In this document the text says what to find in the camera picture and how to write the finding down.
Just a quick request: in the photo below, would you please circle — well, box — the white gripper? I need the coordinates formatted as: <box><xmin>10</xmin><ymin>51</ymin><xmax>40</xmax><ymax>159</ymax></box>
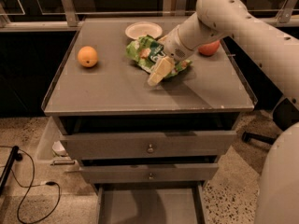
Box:
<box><xmin>148</xmin><ymin>26</ymin><xmax>193</xmax><ymax>87</ymax></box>

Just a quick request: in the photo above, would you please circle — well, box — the green rice chip bag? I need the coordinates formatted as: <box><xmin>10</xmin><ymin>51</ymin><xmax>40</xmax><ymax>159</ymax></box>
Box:
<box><xmin>126</xmin><ymin>35</ymin><xmax>192</xmax><ymax>78</ymax></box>

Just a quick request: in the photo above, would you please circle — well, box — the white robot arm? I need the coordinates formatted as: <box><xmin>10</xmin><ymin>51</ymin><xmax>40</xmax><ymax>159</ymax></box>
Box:
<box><xmin>148</xmin><ymin>0</ymin><xmax>299</xmax><ymax>224</ymax></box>

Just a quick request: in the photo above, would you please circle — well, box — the grey drawer cabinet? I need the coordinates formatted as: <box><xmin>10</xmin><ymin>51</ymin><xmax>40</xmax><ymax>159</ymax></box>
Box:
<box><xmin>41</xmin><ymin>15</ymin><xmax>258</xmax><ymax>224</ymax></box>

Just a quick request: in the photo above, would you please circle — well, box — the top grey drawer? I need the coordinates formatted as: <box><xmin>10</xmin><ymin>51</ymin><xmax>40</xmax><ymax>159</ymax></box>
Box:
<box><xmin>61</xmin><ymin>131</ymin><xmax>236</xmax><ymax>161</ymax></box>

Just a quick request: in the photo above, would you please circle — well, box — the grey drawer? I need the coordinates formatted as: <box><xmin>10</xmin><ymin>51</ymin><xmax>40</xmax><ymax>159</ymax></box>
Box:
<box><xmin>61</xmin><ymin>131</ymin><xmax>236</xmax><ymax>161</ymax></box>
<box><xmin>96</xmin><ymin>183</ymin><xmax>208</xmax><ymax>224</ymax></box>
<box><xmin>79</xmin><ymin>163</ymin><xmax>219</xmax><ymax>184</ymax></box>

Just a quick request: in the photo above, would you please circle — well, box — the middle grey drawer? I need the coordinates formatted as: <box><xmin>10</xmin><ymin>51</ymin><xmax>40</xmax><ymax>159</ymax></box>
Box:
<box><xmin>79</xmin><ymin>163</ymin><xmax>219</xmax><ymax>184</ymax></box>

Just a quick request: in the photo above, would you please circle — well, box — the bottom grey drawer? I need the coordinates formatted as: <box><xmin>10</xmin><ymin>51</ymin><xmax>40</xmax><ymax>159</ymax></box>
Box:
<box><xmin>96</xmin><ymin>183</ymin><xmax>208</xmax><ymax>224</ymax></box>

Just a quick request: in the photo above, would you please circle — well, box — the red apple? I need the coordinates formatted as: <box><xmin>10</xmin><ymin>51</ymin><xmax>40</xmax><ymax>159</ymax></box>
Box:
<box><xmin>198</xmin><ymin>40</ymin><xmax>220</xmax><ymax>56</ymax></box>

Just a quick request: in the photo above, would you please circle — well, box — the white paper bowl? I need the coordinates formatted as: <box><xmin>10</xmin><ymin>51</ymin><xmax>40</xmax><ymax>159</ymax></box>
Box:
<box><xmin>125</xmin><ymin>21</ymin><xmax>163</xmax><ymax>39</ymax></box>

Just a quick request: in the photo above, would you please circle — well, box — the orange fruit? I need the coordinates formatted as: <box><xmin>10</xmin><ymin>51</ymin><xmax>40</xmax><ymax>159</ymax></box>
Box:
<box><xmin>78</xmin><ymin>46</ymin><xmax>98</xmax><ymax>68</ymax></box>

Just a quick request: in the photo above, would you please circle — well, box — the clear plastic bin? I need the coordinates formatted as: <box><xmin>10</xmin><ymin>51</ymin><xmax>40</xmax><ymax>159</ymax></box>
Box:
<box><xmin>35</xmin><ymin>118</ymin><xmax>75</xmax><ymax>166</ymax></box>

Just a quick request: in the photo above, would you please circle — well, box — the black stand leg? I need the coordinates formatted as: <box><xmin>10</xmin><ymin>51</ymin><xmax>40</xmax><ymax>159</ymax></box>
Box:
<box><xmin>0</xmin><ymin>146</ymin><xmax>19</xmax><ymax>195</ymax></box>

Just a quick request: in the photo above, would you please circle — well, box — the metal railing post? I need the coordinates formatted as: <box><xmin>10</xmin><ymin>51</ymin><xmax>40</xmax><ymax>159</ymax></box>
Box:
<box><xmin>61</xmin><ymin>0</ymin><xmax>78</xmax><ymax>27</ymax></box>

